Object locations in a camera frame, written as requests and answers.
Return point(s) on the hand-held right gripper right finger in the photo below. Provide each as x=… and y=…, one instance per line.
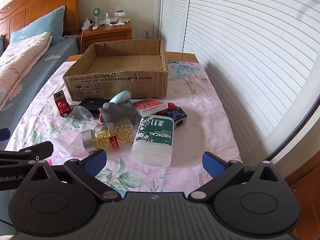
x=212, y=164

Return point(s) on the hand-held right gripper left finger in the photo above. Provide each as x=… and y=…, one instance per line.
x=96, y=161

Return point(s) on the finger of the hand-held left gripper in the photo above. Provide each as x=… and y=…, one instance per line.
x=3, y=132
x=37, y=150

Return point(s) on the yellow capsule pill bottle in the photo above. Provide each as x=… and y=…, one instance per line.
x=110, y=136

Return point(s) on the clear plastic jar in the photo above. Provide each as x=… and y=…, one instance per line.
x=67, y=132

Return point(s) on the grey elephant toy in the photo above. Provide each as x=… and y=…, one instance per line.
x=112, y=111

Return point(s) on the brown cardboard box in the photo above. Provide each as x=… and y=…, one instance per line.
x=120, y=85

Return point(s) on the red toy train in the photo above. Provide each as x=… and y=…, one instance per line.
x=61, y=105

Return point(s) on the black cube toy red button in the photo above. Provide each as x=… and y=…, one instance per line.
x=178, y=116

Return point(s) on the pink floral bedsheet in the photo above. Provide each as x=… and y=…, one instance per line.
x=200, y=100

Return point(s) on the light blue plastic toy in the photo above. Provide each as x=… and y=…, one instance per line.
x=120, y=97

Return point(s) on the pink quilt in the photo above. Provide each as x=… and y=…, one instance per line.
x=20, y=57

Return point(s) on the red card box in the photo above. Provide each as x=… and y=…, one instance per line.
x=148, y=104

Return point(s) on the blue bedsheet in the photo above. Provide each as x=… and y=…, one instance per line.
x=52, y=51

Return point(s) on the blue pillow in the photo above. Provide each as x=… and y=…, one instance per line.
x=37, y=27

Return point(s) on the wide white louvered door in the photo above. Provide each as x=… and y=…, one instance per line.
x=250, y=42

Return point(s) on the wooden nightstand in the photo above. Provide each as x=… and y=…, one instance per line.
x=107, y=33

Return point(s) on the wooden headboard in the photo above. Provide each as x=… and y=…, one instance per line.
x=37, y=5

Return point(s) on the white power strip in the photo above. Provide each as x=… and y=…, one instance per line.
x=86, y=24

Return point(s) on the clear spray bottle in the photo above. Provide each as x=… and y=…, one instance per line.
x=107, y=19

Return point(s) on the small green desk fan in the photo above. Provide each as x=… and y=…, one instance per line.
x=95, y=13

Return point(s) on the white phone stand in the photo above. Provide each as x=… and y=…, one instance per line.
x=119, y=15

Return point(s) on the narrow white louvered door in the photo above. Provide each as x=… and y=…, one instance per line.
x=175, y=12

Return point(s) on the white wall socket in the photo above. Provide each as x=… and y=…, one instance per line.
x=147, y=33

